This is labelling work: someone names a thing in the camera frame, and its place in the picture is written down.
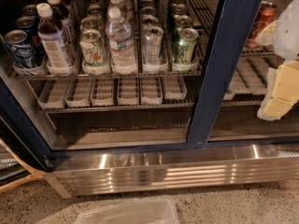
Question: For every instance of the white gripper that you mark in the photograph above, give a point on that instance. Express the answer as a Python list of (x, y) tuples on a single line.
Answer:
[(288, 32)]

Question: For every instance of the clear front water bottle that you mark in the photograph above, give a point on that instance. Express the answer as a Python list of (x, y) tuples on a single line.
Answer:
[(121, 43)]

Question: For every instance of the clear water bottle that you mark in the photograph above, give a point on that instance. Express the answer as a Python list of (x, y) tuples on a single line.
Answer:
[(121, 43), (125, 6)]

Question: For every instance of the dark tea bottle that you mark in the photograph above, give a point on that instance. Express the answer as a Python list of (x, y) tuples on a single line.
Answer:
[(51, 33), (62, 13)]

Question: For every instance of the stainless fridge base grille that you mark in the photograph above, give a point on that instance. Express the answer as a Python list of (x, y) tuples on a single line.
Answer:
[(102, 173)]

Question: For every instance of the front dark tea bottle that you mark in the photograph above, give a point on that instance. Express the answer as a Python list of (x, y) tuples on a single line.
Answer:
[(51, 33)]

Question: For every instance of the red cola can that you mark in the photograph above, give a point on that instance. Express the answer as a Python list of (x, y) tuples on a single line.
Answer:
[(265, 15)]

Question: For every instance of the front green soda can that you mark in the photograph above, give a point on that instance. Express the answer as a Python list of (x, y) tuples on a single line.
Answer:
[(185, 44)]

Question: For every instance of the green soda can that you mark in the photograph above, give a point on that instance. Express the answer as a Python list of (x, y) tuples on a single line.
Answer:
[(182, 21), (185, 44)]

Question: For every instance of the front silver slim can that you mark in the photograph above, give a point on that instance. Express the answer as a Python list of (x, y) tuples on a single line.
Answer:
[(153, 45)]

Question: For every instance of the front white green can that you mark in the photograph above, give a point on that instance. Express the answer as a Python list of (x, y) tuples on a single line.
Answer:
[(93, 48)]

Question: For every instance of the white green can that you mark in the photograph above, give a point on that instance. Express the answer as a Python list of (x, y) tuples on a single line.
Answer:
[(90, 22), (93, 48)]

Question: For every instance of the clear plastic bin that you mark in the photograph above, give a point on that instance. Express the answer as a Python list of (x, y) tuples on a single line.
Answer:
[(154, 210)]

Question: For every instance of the blue soda can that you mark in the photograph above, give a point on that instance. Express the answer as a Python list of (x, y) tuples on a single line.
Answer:
[(29, 26), (20, 48)]

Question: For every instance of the front blue soda can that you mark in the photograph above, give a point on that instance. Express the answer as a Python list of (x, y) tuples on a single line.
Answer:
[(20, 48)]

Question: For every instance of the middle wire shelf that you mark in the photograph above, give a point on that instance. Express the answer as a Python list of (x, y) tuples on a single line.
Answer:
[(87, 94)]

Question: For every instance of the wire shelf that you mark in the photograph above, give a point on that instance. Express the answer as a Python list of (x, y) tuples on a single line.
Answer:
[(87, 94), (202, 12)]

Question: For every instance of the blue fridge door frame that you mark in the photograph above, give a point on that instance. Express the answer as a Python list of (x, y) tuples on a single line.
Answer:
[(229, 33)]

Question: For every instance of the top wire shelf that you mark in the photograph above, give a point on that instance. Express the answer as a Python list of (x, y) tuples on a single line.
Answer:
[(202, 12)]

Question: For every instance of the wooden frame piece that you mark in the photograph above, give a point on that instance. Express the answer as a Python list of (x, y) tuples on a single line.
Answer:
[(13, 171)]

